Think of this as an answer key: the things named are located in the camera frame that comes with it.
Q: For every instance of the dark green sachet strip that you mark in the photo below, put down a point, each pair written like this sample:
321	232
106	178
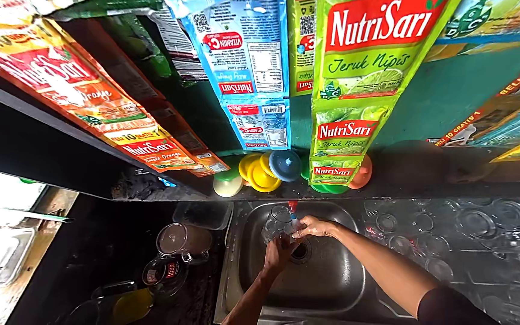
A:
133	38

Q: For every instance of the glass mug with milky residue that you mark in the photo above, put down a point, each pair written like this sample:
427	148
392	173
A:
174	239

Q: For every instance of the black shelf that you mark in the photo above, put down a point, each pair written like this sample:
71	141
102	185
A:
427	174

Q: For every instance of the row of colourful plastic lids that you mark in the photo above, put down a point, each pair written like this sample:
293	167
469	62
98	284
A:
260	177

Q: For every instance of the brown sachet strip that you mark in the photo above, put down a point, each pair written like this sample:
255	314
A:
490	113

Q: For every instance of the person's right fingers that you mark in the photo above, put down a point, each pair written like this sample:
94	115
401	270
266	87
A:
308	219

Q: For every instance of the glass with red label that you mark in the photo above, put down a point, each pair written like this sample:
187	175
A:
171	270

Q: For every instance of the lime green sachet strip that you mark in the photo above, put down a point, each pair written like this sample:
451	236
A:
361	58

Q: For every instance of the person's right thumb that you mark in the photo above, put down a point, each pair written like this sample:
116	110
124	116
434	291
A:
301	233

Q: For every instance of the person's right forearm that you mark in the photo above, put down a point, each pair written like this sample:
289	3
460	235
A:
388	265

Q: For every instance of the green tube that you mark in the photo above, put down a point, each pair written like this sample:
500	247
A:
51	216

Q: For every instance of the glass mug with yellow contents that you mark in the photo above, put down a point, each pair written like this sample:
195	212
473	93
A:
132	305

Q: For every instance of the clear drinking glass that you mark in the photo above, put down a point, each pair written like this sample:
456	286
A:
272	226

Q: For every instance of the yellow-green sachet strip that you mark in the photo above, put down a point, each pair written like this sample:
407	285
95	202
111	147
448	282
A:
481	22

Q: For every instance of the red tap with blue nozzle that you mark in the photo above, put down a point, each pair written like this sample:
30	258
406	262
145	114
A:
292	206

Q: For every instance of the light blue sachet strip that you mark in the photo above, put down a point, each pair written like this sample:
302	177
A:
242	58

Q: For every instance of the white translucent plastic tray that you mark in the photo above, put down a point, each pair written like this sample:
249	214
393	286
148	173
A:
15	255

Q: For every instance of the stainless steel sink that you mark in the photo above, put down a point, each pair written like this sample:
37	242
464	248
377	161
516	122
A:
316	289

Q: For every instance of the wooden ledge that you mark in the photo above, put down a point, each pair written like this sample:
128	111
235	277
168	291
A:
32	262

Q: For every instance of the small blue packet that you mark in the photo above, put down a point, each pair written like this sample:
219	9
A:
167	182

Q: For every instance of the clear rectangular plastic container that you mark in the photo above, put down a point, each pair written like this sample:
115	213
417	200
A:
203	215

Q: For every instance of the person's left hand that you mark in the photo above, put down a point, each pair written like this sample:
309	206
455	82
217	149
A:
278	256

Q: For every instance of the person's left fingers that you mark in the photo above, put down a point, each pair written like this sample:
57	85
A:
290	243

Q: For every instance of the dark orange sachet strip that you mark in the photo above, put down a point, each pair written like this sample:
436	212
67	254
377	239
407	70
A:
149	101

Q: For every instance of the narrow green sachet strip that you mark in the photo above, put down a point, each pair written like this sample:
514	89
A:
304	49

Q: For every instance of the group of upturned glasses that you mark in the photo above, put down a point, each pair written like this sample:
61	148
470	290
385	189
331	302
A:
476	224

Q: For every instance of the person's left forearm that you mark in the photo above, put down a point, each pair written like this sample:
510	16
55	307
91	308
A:
252	299

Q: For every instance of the person's right hand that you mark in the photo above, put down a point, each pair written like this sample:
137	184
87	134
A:
319	226

